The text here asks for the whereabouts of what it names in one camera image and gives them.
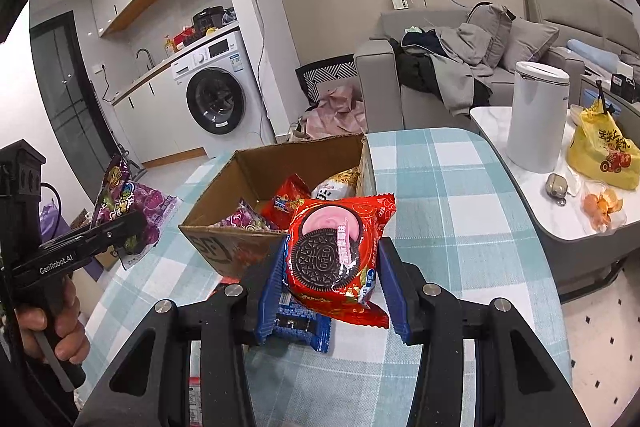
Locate grey cushion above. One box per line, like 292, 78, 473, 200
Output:
505, 18, 561, 72

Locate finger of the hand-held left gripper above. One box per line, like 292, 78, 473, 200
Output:
75, 210, 147, 259

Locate pink cloth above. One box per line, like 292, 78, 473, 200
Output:
300, 86, 368, 140

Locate grey jacket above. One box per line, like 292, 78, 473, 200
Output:
430, 23, 496, 118

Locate light blue pillow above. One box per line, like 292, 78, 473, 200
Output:
567, 39, 621, 66

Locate white cylindrical bin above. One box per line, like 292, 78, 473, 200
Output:
507, 61, 572, 172

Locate orange peels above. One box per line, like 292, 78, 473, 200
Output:
582, 188, 626, 230

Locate small grey round case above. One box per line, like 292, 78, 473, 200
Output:
545, 173, 568, 206

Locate red cookie packet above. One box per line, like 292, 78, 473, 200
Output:
280, 193, 397, 329

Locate black clothing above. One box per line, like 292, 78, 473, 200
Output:
392, 29, 493, 108

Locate checked tablecloth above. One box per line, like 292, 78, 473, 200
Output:
75, 127, 573, 427

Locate brown cardboard box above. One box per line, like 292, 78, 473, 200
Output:
178, 133, 376, 280

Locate black box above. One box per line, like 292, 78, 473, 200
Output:
609, 74, 638, 104

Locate white noodle snack packet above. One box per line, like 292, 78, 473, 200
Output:
311, 167, 362, 200

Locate yellow plastic bag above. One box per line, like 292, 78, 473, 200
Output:
567, 99, 640, 192

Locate person's left hand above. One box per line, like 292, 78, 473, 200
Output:
15, 279, 92, 364

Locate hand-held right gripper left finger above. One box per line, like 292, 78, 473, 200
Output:
75, 234, 291, 427

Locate white side table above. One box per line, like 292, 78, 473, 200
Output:
469, 106, 640, 303

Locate grey backpack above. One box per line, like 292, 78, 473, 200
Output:
465, 2, 516, 68

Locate grey sofa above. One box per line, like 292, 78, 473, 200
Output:
354, 0, 640, 132

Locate white counter cabinets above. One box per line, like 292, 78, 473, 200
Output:
111, 67, 208, 160

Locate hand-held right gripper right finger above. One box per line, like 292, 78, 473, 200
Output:
376, 237, 591, 427

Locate purple bag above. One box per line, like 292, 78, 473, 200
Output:
40, 202, 63, 243

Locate dark glass door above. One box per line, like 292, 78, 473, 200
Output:
30, 10, 118, 178

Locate white washing machine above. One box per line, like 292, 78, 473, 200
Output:
170, 31, 276, 158

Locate blue cookie packet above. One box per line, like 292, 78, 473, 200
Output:
255, 237, 333, 354

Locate black cooker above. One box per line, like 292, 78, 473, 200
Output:
192, 7, 224, 32

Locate black patterned chair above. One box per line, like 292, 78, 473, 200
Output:
295, 61, 358, 105

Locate red snack packet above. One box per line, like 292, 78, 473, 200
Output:
260, 173, 313, 230

